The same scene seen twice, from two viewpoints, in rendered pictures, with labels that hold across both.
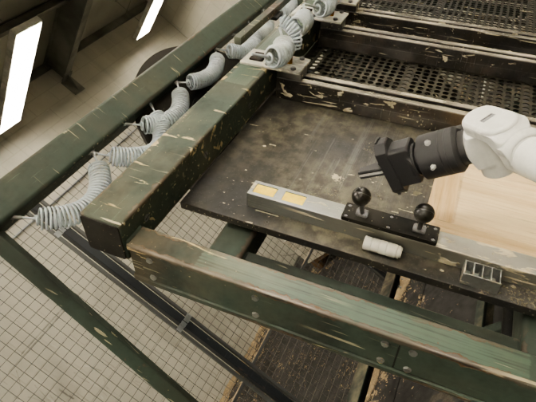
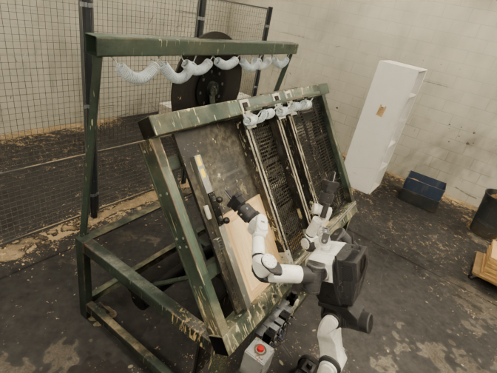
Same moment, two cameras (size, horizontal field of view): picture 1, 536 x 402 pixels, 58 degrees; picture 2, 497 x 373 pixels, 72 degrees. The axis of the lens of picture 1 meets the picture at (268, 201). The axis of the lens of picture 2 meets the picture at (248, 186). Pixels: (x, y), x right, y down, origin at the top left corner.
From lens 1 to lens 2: 0.97 m
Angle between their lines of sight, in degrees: 26
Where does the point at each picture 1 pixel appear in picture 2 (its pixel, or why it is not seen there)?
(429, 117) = (259, 185)
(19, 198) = (121, 52)
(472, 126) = (258, 219)
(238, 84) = (229, 110)
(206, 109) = (212, 112)
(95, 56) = not seen: outside the picture
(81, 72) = not seen: outside the picture
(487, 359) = (199, 264)
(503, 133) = (259, 230)
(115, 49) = not seen: outside the picture
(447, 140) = (251, 214)
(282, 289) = (176, 200)
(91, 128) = (168, 47)
